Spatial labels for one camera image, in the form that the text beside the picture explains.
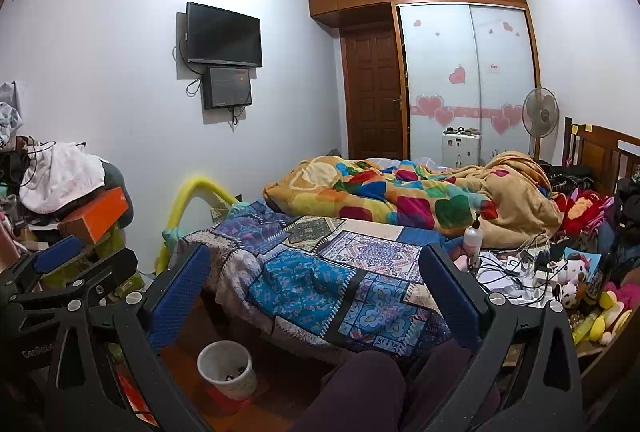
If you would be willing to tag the person's right leg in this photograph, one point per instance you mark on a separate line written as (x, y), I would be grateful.
(435, 382)

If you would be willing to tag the white cloth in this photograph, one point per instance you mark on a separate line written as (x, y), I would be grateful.
(60, 177)

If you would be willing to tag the small black wall monitor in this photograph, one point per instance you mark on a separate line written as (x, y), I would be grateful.
(227, 87)

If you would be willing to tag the yellow foam bed rail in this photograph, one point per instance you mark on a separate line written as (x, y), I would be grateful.
(200, 187)

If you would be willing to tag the wooden wardrobe with sliding doors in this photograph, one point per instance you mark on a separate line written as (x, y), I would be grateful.
(440, 52)

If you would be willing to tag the small white cabinet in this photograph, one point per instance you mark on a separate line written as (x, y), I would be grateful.
(460, 149)

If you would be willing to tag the clear bottle with black pump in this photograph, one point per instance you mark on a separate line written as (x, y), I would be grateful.
(472, 239)

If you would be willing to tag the brown wooden door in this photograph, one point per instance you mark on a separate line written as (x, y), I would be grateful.
(372, 92)

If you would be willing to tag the white waste bin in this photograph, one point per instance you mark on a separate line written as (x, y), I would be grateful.
(230, 382)

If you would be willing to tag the colourful heart blanket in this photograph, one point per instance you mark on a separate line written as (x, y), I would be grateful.
(390, 197)

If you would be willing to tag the green bag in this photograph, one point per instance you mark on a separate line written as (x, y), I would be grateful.
(112, 242)

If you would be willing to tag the white spotted plush dog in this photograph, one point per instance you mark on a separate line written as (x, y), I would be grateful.
(570, 287)

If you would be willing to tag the pale pink plush toy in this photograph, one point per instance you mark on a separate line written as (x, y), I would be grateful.
(459, 257)

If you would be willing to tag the black wall television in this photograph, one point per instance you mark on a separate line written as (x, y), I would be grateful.
(225, 34)

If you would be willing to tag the pile of plush toys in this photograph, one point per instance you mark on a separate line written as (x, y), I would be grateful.
(610, 312)

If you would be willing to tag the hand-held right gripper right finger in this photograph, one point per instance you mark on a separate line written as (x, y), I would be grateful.
(450, 292)

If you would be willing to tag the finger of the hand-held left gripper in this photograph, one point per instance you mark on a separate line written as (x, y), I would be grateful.
(115, 262)
(55, 254)

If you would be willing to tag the orange box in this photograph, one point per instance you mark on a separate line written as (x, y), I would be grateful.
(97, 214)

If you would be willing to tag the dark grey cushion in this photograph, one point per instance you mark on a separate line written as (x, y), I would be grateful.
(117, 182)

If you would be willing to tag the wooden bed headboard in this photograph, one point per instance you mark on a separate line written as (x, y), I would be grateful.
(595, 157)

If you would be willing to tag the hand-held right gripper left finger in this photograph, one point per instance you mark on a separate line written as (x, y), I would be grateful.
(180, 292)

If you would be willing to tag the person's leg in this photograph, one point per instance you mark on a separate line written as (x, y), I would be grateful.
(350, 392)
(435, 382)

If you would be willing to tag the grey patterned cloth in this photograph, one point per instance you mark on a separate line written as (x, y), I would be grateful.
(10, 112)

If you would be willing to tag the standing fan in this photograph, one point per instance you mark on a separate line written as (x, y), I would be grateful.
(541, 114)

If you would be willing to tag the blue patchwork quilt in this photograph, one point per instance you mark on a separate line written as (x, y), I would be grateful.
(300, 282)

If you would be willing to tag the person's left leg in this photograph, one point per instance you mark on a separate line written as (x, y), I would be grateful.
(350, 392)

